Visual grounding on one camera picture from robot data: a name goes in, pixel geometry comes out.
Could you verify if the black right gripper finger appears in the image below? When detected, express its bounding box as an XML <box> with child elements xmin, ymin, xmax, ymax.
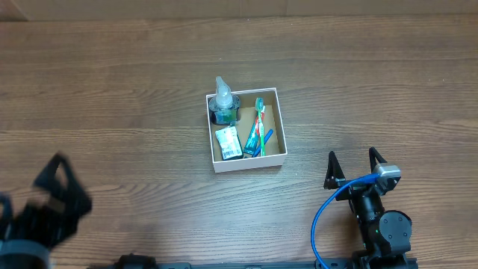
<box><xmin>369</xmin><ymin>146</ymin><xmax>387</xmax><ymax>170</ymax></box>
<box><xmin>323</xmin><ymin>151</ymin><xmax>346</xmax><ymax>189</ymax></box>

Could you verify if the blue disposable razor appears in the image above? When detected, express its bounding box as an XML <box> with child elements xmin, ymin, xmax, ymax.
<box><xmin>252</xmin><ymin>129</ymin><xmax>273</xmax><ymax>158</ymax></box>

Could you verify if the toothpaste tube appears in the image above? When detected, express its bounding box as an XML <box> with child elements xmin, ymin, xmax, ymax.
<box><xmin>243</xmin><ymin>115</ymin><xmax>260</xmax><ymax>155</ymax></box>

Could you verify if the green toothbrush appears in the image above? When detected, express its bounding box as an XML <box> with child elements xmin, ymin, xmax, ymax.
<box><xmin>255</xmin><ymin>97</ymin><xmax>266</xmax><ymax>156</ymax></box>

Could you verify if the green soap packet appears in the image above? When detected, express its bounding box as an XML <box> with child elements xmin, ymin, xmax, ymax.
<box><xmin>215</xmin><ymin>126</ymin><xmax>243</xmax><ymax>161</ymax></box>

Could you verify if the clear soap dispenser bottle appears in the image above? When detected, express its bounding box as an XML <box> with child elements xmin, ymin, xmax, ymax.
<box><xmin>208</xmin><ymin>76</ymin><xmax>240</xmax><ymax>126</ymax></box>

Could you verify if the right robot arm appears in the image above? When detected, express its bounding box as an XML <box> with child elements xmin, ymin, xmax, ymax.
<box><xmin>316</xmin><ymin>147</ymin><xmax>418</xmax><ymax>269</ymax></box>

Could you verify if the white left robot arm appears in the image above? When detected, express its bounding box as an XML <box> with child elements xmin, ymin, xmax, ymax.
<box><xmin>1</xmin><ymin>153</ymin><xmax>92</xmax><ymax>268</ymax></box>

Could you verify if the white cardboard box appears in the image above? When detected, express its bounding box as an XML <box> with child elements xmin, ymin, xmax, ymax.
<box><xmin>207</xmin><ymin>87</ymin><xmax>288</xmax><ymax>173</ymax></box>

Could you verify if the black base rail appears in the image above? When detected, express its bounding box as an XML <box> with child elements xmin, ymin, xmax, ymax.
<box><xmin>87</xmin><ymin>253</ymin><xmax>419</xmax><ymax>269</ymax></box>

